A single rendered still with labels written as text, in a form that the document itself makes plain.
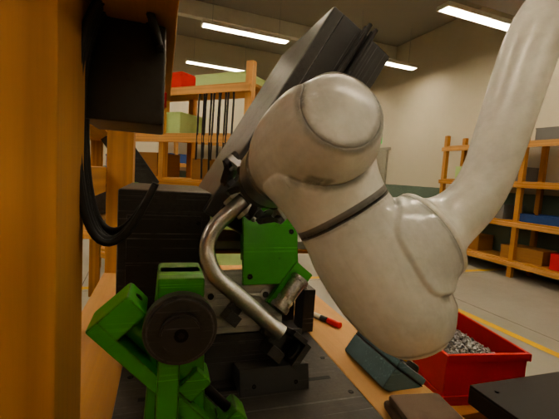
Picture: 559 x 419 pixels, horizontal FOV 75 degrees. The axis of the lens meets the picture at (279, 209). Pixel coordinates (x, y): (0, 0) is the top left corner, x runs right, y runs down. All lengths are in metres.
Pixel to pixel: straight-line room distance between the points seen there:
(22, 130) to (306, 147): 0.30
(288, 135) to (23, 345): 0.37
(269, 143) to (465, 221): 0.21
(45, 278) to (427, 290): 0.39
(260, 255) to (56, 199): 0.40
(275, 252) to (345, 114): 0.47
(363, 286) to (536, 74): 0.29
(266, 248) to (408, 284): 0.42
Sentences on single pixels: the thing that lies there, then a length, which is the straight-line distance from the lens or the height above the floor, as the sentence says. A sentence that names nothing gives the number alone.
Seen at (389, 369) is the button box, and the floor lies 0.94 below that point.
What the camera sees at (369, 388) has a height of 0.90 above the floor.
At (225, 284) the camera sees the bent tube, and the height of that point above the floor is 1.08.
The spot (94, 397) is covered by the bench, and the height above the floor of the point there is 0.88.
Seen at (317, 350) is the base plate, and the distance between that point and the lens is 0.88.
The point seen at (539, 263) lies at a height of 0.29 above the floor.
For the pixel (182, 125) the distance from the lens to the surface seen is 3.99.
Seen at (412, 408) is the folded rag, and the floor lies 0.93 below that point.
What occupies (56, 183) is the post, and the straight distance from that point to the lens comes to 0.46.
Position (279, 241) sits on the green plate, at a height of 1.15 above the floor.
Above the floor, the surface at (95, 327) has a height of 1.12.
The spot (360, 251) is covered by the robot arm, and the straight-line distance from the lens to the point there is 0.33.
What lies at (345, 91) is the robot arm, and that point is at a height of 1.35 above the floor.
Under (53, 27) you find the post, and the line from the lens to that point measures 0.47.
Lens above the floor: 1.28
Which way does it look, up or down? 5 degrees down
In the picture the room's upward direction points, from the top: 4 degrees clockwise
